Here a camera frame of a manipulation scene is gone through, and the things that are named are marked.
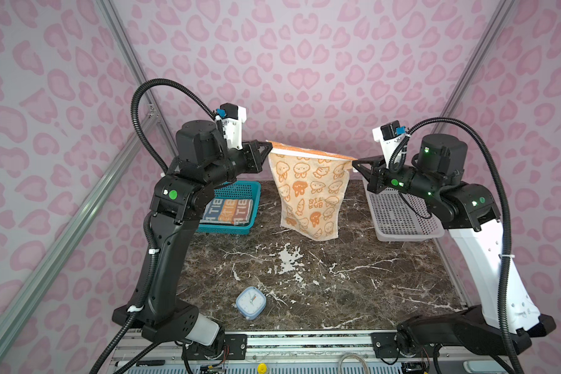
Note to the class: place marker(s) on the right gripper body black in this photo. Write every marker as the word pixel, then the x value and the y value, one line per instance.
pixel 411 179

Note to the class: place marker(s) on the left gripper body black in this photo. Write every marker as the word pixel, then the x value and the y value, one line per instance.
pixel 231 164

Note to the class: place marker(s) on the white plastic basket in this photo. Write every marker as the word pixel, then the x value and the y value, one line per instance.
pixel 394 221

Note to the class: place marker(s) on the striped rabbit text towel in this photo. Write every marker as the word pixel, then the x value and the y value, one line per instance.
pixel 229 212

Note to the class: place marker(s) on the orange white towel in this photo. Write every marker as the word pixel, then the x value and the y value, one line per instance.
pixel 311 185

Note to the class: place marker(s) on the teal plastic basket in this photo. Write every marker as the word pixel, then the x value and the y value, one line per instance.
pixel 238 190

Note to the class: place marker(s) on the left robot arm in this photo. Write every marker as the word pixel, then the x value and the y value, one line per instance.
pixel 170 224

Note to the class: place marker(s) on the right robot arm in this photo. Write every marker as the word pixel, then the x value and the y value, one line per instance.
pixel 469 213

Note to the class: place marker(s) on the light blue alarm clock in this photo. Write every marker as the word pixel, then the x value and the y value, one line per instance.
pixel 251 303

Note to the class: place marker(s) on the white grey device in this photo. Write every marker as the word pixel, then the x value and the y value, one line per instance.
pixel 483 367

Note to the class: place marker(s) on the black white marker pen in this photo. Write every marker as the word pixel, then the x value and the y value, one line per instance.
pixel 142 363

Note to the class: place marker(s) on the yellow cap object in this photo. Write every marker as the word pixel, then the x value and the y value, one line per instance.
pixel 262 368

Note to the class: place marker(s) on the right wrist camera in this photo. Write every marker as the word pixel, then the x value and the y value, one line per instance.
pixel 389 136

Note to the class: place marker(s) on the right aluminium corner post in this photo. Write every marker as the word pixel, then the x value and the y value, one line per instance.
pixel 504 11

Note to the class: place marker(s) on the aluminium corner frame post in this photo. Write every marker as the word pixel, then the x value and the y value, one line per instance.
pixel 146 115

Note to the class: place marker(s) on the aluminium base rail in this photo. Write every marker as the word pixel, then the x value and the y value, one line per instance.
pixel 314 351

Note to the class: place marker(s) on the diagonal aluminium frame bar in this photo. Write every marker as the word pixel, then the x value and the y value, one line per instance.
pixel 71 246

